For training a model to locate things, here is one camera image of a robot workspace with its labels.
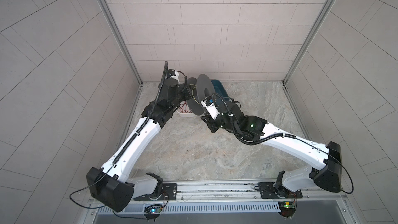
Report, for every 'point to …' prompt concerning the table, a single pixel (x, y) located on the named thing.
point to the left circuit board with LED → (153, 208)
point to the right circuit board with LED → (287, 208)
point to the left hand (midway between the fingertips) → (194, 83)
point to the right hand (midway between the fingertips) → (202, 117)
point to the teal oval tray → (219, 89)
